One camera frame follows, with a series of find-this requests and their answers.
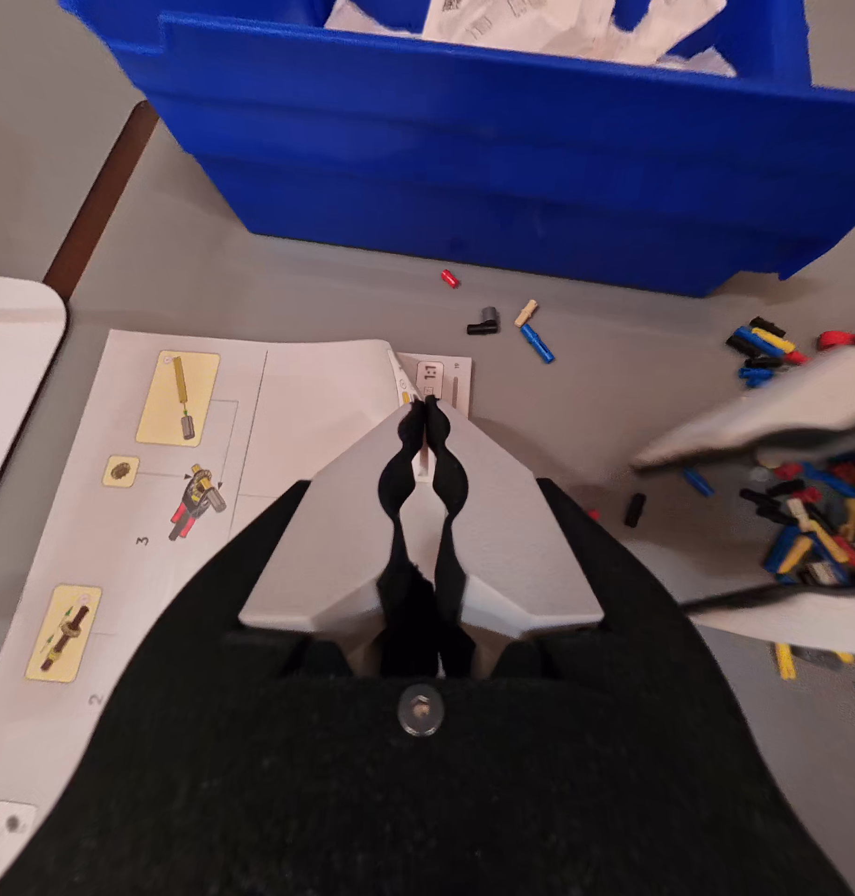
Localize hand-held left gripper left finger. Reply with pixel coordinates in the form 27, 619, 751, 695
237, 401, 428, 634

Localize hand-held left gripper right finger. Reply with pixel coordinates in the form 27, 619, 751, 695
425, 395, 605, 641

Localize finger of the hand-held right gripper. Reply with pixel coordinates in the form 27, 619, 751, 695
631, 343, 855, 471
680, 582, 855, 659

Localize pile of small lego pins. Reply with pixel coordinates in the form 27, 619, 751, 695
680, 315, 855, 701

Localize lego instruction booklet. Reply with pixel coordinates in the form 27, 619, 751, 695
0, 329, 474, 883

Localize blue storage bin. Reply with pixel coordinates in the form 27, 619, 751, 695
56, 0, 855, 298

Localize white paper bags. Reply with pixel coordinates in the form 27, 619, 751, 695
326, 0, 736, 78

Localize white square base plate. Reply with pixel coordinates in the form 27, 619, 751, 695
0, 273, 69, 522

